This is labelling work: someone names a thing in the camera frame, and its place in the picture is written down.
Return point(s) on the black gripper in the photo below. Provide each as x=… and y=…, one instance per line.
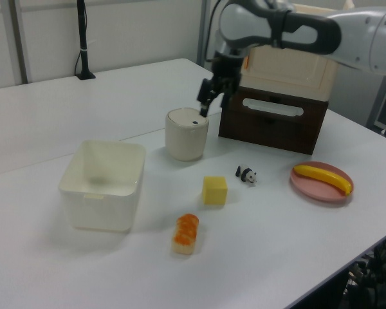
x=226, y=69

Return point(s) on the white plastic box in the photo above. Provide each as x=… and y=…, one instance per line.
x=99, y=206

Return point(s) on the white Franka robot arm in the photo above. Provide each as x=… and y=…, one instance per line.
x=373, y=32

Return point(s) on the dark brown wooden drawer box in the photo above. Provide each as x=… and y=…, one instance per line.
x=276, y=135

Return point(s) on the small cream lidded trash can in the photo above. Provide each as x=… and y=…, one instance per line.
x=186, y=141

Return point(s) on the small panda figurine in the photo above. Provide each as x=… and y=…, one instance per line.
x=244, y=172

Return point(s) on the yellow cheese block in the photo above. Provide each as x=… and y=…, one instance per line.
x=214, y=191

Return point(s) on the pink plate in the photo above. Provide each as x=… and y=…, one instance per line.
x=308, y=190

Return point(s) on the yellow toy banana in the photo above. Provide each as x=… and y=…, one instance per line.
x=321, y=175

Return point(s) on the toy salmon sushi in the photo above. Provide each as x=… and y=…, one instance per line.
x=185, y=235

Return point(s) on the black pole stand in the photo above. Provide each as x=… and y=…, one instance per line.
x=82, y=32

